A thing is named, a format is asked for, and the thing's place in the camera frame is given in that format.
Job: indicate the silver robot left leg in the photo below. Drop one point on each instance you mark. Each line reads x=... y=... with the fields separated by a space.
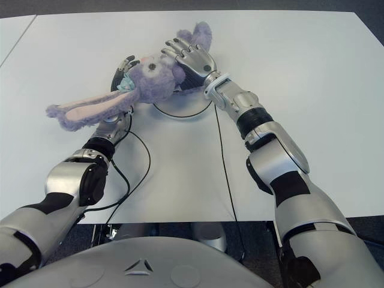
x=135 y=232

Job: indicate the grey robot torso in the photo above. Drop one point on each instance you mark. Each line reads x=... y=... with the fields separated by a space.
x=144 y=264

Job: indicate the white plate black rim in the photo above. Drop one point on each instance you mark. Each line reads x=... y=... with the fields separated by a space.
x=183 y=106

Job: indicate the purple plush bunny doll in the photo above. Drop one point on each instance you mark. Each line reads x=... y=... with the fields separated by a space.
x=144 y=87

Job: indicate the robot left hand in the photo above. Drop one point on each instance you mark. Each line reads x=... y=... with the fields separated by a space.
x=124 y=64

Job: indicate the robot right arm silver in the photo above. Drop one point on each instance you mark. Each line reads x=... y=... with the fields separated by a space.
x=270 y=150

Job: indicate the robot left arm silver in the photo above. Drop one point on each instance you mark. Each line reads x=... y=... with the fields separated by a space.
x=63 y=180

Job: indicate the black metal table leg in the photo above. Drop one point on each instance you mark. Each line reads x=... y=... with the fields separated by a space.
x=103 y=234

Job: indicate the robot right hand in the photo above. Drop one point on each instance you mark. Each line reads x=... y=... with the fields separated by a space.
x=198 y=61

